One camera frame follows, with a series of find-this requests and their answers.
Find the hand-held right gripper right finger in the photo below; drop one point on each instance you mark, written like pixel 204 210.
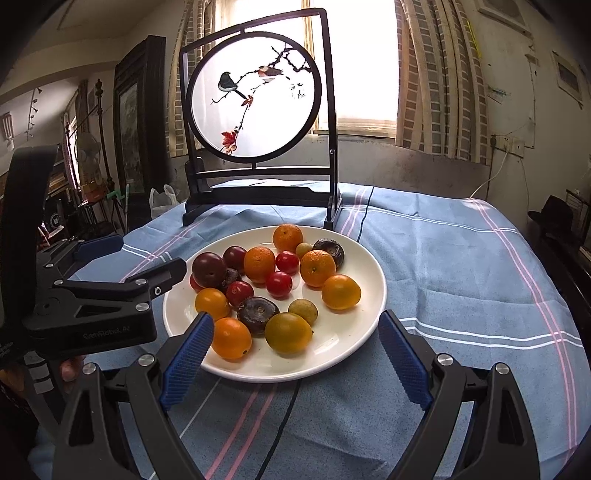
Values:
pixel 404 360

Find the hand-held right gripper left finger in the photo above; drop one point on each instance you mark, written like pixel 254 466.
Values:
pixel 189 355

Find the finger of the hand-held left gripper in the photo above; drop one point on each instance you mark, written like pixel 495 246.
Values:
pixel 166 272
pixel 99 244

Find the red cherry tomato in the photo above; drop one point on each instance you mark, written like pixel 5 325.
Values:
pixel 287 262
pixel 194 282
pixel 278 284
pixel 239 293

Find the dark purple plum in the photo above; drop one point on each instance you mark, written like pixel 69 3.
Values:
pixel 234 258
pixel 208 270

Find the smooth orange citrus fruit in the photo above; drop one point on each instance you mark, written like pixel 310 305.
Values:
pixel 340 291
pixel 212 303
pixel 231 338

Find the white round plate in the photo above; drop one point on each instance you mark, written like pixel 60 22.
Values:
pixel 355 332

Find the dark brown wrinkled fruit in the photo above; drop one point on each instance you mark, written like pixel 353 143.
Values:
pixel 332 251
pixel 257 316
pixel 231 276

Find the orange mandarin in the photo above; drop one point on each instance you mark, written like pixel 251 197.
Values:
pixel 287 237
pixel 259 264
pixel 317 267

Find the person's left hand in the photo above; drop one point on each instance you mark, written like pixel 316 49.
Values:
pixel 70 369

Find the white plastic bag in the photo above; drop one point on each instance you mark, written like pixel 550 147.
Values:
pixel 161 198

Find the white electric fan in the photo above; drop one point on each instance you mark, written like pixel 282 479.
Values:
pixel 87 152

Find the large green round fruit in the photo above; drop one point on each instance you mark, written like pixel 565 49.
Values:
pixel 288 332

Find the blue striped tablecloth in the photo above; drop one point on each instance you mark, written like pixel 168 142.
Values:
pixel 438 258

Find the small green round fruit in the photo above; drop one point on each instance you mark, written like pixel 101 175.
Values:
pixel 303 310
pixel 304 249

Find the dark framed painting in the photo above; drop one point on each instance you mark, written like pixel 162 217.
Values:
pixel 134 134

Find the brick pattern curtain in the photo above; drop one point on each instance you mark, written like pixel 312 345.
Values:
pixel 180 92
pixel 443 78

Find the dark side cabinet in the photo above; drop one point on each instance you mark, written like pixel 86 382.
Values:
pixel 572 267

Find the black framed bird screen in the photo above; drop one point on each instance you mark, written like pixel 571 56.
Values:
pixel 258 92

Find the black hat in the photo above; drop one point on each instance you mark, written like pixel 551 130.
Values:
pixel 554 212

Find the bright window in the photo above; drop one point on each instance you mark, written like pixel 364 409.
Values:
pixel 364 60

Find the white wall socket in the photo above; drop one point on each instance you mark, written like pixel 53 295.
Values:
pixel 508 145

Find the white wall vent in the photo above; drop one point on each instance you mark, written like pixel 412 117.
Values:
pixel 568 78
pixel 505 14

